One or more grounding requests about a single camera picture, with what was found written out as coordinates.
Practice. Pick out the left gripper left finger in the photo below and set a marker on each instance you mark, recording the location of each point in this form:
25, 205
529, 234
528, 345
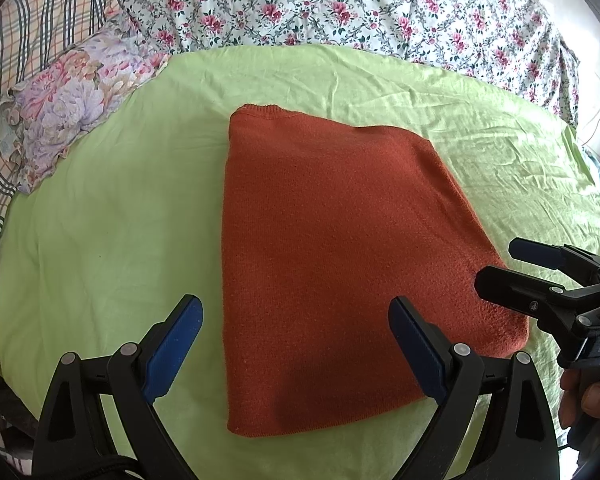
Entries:
98, 419

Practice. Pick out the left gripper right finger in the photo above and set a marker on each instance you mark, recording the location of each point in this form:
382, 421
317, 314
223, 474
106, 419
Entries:
517, 439

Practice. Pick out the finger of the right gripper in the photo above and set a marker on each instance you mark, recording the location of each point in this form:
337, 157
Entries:
515, 287
545, 254

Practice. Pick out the rust orange knit sweater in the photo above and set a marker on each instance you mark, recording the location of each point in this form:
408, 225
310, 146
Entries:
323, 224

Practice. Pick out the person's right hand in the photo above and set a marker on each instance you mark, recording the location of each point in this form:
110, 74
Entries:
587, 403

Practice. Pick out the light green bed sheet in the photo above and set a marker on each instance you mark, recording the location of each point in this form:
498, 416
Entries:
131, 222

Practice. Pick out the white floral quilt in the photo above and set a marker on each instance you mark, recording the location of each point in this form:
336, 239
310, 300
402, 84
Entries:
511, 44

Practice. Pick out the purple floral pillow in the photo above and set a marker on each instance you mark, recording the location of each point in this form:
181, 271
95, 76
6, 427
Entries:
42, 117

